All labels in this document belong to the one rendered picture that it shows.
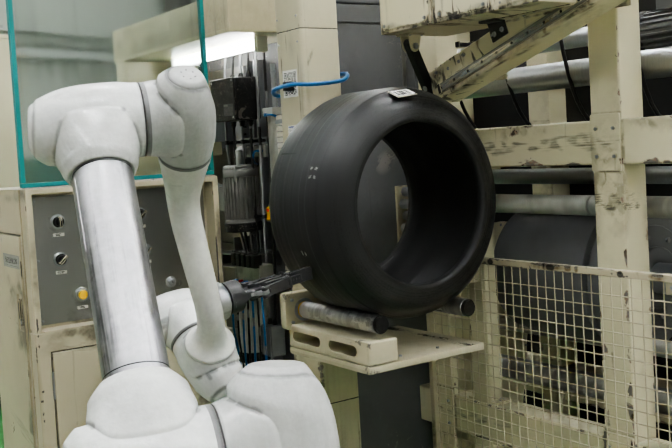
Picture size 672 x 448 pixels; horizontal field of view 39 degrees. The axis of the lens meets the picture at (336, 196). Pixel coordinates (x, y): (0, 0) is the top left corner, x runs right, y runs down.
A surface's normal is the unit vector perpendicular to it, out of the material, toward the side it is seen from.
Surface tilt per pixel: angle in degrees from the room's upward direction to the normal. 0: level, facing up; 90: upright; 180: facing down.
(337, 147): 66
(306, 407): 71
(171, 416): 48
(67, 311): 90
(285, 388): 57
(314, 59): 90
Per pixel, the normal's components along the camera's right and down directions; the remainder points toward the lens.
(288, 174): -0.80, -0.22
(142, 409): 0.15, -0.58
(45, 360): 0.56, 0.01
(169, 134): 0.42, 0.56
